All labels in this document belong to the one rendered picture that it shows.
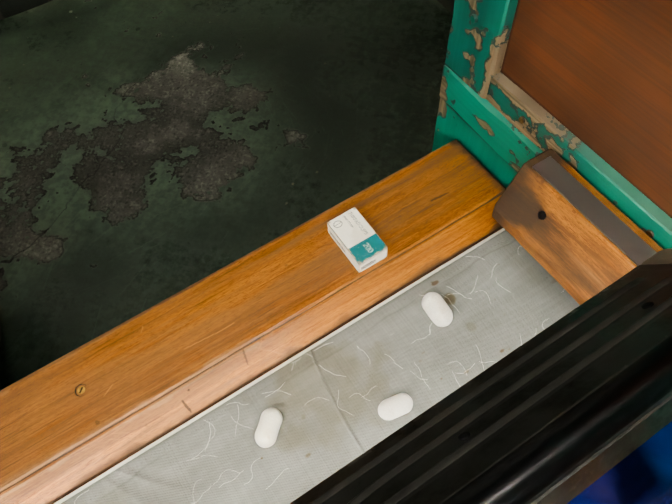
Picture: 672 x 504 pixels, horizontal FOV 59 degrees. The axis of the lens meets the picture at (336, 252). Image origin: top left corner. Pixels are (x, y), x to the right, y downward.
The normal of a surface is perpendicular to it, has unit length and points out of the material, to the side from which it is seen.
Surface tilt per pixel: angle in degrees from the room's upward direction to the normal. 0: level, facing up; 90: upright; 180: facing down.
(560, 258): 67
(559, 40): 90
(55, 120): 0
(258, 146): 0
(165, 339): 0
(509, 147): 90
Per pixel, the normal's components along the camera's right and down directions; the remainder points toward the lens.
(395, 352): -0.04, -0.51
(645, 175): -0.84, 0.48
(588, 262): -0.80, 0.25
